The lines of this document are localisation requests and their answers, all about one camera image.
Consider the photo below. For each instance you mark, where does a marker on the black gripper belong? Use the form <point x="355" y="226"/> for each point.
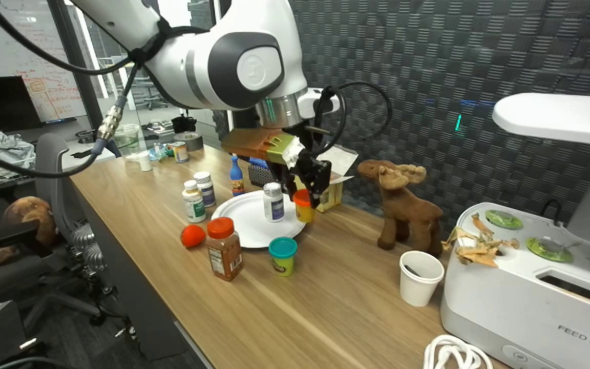
<point x="316" y="153"/>

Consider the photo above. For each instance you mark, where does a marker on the small white bottle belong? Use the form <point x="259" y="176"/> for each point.
<point x="273" y="202"/>

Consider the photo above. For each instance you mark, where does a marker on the teal lid play-dough tub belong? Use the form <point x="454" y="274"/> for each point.
<point x="283" y="256"/>

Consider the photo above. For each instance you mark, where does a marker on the white pill bottle blue label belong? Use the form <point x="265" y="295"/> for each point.
<point x="206" y="191"/>

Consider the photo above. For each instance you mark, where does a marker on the orange lid spice jar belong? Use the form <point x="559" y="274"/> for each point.
<point x="224" y="256"/>

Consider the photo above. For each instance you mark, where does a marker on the white pill bottle green label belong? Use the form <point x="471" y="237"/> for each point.
<point x="193" y="202"/>

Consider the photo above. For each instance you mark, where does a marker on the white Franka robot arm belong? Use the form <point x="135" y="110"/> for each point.
<point x="193" y="67"/>

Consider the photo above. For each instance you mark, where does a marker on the white paper plate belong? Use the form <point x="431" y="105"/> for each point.
<point x="240" y="217"/>

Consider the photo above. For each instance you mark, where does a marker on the red strawberry toy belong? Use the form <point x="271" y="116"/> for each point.
<point x="193" y="235"/>

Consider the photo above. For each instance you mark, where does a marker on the open yellow cardboard box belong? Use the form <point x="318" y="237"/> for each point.
<point x="338" y="194"/>

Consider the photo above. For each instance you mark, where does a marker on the blue folded cloth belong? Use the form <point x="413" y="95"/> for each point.
<point x="259" y="162"/>

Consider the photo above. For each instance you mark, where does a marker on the small blue squeeze bottle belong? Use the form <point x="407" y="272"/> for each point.
<point x="238" y="181"/>

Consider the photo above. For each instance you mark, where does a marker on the small tin can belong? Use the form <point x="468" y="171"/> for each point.
<point x="180" y="152"/>

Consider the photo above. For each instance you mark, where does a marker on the white paper cup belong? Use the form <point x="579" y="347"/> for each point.
<point x="420" y="282"/>

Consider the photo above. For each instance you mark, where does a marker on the dried brown plant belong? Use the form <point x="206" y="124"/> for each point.
<point x="479" y="246"/>

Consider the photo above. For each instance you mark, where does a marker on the clear plastic cup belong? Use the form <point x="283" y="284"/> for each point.
<point x="131" y="143"/>

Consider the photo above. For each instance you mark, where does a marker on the black remote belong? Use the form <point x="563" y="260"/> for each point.
<point x="84" y="152"/>

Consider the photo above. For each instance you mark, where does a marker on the black office chair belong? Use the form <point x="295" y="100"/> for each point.
<point x="82" y="266"/>

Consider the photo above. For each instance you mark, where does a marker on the brown round plush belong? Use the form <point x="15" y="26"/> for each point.
<point x="32" y="217"/>

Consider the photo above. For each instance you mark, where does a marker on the brown wrist camera block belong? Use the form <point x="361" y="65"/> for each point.
<point x="254" y="142"/>

